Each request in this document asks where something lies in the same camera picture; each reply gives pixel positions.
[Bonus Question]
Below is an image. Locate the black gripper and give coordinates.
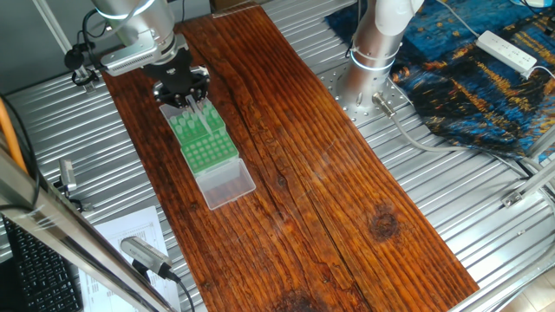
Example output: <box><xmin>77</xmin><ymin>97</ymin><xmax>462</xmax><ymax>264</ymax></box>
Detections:
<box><xmin>142</xmin><ymin>47</ymin><xmax>212</xmax><ymax>109</ymax></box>

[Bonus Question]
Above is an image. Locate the clear box with green rack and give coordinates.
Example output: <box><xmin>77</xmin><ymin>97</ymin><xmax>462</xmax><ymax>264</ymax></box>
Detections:
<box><xmin>180</xmin><ymin>127</ymin><xmax>257</xmax><ymax>211</ymax></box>
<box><xmin>158</xmin><ymin>97</ymin><xmax>227</xmax><ymax>144</ymax></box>

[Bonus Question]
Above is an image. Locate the printed white paper sheet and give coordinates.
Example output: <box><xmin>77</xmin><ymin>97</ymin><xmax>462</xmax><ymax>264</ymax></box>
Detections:
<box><xmin>77</xmin><ymin>205</ymin><xmax>181</xmax><ymax>312</ymax></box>

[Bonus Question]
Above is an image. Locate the brown wooden board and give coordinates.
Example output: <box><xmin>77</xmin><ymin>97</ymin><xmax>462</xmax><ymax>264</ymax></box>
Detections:
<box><xmin>95</xmin><ymin>3</ymin><xmax>480</xmax><ymax>312</ymax></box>

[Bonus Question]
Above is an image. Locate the black keyboard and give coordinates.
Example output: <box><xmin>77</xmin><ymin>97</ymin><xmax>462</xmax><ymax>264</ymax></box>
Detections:
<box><xmin>2</xmin><ymin>216</ymin><xmax>84</xmax><ymax>312</ymax></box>

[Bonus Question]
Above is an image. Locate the blue painted cloth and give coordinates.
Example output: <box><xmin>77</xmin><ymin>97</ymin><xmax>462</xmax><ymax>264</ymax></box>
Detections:
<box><xmin>324</xmin><ymin>0</ymin><xmax>555</xmax><ymax>162</ymax></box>

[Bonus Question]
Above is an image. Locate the white power strip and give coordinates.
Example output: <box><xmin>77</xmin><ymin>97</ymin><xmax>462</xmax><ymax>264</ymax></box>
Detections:
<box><xmin>475</xmin><ymin>29</ymin><xmax>539</xmax><ymax>75</ymax></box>

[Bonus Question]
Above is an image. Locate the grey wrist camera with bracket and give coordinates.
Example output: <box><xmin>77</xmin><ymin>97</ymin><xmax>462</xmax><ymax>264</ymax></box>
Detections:
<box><xmin>100</xmin><ymin>41</ymin><xmax>160</xmax><ymax>78</ymax></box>

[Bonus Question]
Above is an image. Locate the black cable loop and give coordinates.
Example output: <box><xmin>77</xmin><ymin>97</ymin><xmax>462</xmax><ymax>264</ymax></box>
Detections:
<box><xmin>71</xmin><ymin>68</ymin><xmax>101</xmax><ymax>88</ymax></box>

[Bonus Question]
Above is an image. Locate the black cable plug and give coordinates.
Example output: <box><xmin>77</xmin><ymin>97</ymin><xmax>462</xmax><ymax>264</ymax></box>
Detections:
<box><xmin>63</xmin><ymin>45</ymin><xmax>88</xmax><ymax>73</ymax></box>

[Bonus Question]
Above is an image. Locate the small grey camera on clamp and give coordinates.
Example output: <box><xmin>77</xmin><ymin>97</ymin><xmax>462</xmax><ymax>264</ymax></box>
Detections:
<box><xmin>58</xmin><ymin>158</ymin><xmax>79</xmax><ymax>194</ymax></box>

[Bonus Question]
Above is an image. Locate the aluminium post with foot bracket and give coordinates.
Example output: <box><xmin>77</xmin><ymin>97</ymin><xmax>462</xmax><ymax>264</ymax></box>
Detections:
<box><xmin>30</xmin><ymin>0</ymin><xmax>101</xmax><ymax>94</ymax></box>

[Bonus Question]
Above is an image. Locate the silver camera with black cable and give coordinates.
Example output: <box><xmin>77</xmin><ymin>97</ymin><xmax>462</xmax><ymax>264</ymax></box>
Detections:
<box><xmin>120</xmin><ymin>236</ymin><xmax>181</xmax><ymax>283</ymax></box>

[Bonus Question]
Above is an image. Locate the orange hose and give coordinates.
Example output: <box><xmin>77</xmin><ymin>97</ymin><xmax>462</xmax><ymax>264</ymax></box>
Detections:
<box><xmin>0</xmin><ymin>97</ymin><xmax>28</xmax><ymax>174</ymax></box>

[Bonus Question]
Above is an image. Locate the steel frame bar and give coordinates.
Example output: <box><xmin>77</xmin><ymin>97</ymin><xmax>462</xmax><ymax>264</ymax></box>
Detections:
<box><xmin>0</xmin><ymin>145</ymin><xmax>177</xmax><ymax>312</ymax></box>

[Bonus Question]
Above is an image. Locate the grey base cable with connector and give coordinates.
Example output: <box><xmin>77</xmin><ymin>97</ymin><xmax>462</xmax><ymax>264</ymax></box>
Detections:
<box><xmin>371</xmin><ymin>91</ymin><xmax>555</xmax><ymax>194</ymax></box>

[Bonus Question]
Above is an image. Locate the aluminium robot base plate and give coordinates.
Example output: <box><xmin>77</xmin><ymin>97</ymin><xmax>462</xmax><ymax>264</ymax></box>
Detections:
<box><xmin>321</xmin><ymin>64</ymin><xmax>414</xmax><ymax>129</ymax></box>

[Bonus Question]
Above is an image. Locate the white power strip cord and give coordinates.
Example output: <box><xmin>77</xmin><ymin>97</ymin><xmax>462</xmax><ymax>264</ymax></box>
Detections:
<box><xmin>434</xmin><ymin>0</ymin><xmax>481</xmax><ymax>39</ymax></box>

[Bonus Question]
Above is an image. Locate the aluminium frame profile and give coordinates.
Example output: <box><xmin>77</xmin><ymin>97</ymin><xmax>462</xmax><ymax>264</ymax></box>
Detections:
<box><xmin>500</xmin><ymin>125</ymin><xmax>555</xmax><ymax>209</ymax></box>

